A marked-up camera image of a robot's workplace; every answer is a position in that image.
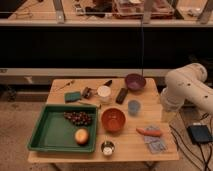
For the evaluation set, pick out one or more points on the green plastic tray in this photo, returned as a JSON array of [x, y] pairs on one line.
[[54, 133]]

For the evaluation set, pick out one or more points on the blue plastic cup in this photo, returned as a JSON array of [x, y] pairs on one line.
[[133, 107]]

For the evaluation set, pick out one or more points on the black foot pedal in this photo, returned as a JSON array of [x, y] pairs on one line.
[[199, 134]]

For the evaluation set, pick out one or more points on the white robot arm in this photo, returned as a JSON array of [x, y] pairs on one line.
[[186, 84]]

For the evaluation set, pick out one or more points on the black marker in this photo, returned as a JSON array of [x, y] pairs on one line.
[[108, 83]]

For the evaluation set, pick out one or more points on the black rectangular block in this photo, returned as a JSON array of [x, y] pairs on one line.
[[121, 95]]

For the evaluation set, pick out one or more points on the purple bowl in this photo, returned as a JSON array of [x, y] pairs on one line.
[[135, 82]]

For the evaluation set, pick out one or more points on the orange carrot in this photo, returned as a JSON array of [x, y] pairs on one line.
[[154, 133]]

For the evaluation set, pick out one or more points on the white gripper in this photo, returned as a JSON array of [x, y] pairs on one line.
[[167, 115]]

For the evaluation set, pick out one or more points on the green sponge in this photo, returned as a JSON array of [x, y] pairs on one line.
[[72, 97]]

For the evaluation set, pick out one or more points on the wooden spoon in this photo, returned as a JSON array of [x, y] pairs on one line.
[[67, 84]]

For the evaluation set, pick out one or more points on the small dark toy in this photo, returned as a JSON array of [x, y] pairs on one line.
[[87, 93]]

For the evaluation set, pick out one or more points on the small metal cup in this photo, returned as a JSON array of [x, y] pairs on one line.
[[107, 148]]

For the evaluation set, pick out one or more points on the bunch of dark grapes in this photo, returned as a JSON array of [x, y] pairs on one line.
[[78, 118]]

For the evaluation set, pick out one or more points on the orange bowl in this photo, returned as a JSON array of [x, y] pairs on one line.
[[113, 120]]

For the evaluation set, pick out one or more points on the white plastic cup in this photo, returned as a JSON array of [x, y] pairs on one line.
[[104, 93]]

